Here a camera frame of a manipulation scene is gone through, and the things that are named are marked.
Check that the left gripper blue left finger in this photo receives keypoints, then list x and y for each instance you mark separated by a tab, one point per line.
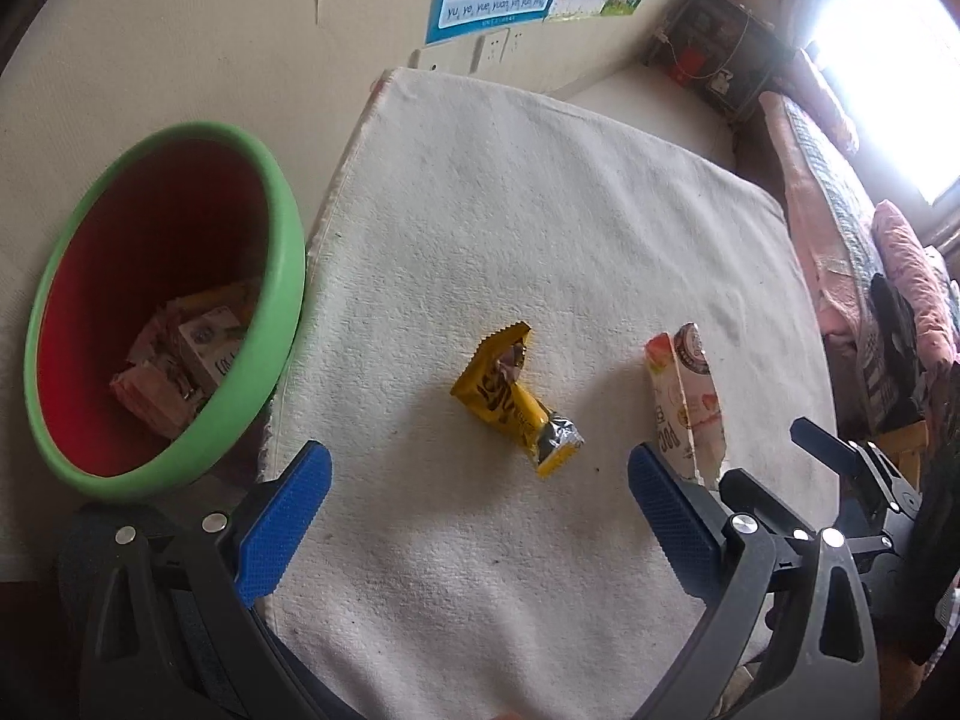
273	519

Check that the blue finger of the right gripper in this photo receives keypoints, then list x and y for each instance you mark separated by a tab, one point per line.
744	494
832	446

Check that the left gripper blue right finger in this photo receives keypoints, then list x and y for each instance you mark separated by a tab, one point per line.
685	519

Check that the pink white stick wrapper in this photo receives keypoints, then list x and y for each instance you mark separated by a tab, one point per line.
687	408

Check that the strawberry pink carton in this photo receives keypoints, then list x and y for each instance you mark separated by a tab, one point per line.
161	394

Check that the white blue milk carton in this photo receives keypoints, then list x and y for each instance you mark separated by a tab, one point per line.
208	346

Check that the small yellow candy wrapper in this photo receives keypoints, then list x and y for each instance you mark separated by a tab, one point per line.
490	388

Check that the green red trash bin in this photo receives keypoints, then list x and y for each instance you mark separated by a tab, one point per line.
193	208

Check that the yellow wooden chair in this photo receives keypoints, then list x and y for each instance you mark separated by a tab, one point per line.
907	447

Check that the black clothing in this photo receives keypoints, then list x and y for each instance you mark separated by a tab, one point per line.
895	320

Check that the white towel table cover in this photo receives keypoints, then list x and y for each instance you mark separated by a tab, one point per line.
442	577

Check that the bed with plaid quilt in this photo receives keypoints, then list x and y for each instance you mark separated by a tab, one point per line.
830	224

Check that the black metal shelf rack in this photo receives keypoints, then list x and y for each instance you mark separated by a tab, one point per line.
743	53

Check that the red container on shelf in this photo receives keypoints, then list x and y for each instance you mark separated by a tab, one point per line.
687	66

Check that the white wall socket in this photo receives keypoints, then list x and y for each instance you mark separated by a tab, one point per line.
494	47

